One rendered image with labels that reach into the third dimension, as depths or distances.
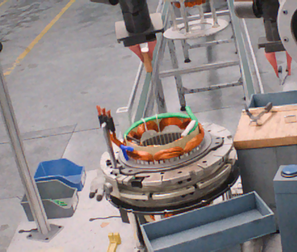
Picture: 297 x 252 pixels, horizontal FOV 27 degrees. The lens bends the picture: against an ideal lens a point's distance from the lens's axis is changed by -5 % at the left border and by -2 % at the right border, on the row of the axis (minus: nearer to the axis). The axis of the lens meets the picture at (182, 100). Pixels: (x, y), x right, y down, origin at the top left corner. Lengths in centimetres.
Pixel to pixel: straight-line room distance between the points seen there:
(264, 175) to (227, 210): 31
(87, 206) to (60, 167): 27
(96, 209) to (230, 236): 84
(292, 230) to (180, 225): 30
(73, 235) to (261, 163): 62
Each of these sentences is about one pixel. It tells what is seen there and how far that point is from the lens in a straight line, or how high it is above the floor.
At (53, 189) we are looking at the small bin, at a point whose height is 82.
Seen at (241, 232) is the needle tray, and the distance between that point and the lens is 124.
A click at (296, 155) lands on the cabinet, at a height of 101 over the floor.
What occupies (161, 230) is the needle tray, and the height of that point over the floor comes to 104.
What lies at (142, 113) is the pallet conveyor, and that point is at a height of 76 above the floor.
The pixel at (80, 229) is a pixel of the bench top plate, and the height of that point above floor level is 78.
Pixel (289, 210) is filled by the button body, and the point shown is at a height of 95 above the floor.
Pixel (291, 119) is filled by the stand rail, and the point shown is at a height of 107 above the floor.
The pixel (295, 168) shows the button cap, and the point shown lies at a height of 104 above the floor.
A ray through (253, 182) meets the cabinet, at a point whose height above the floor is 94.
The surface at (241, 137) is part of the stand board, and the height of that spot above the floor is 106.
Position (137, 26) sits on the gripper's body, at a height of 142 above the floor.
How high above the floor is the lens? 171
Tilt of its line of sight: 20 degrees down
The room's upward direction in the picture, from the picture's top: 11 degrees counter-clockwise
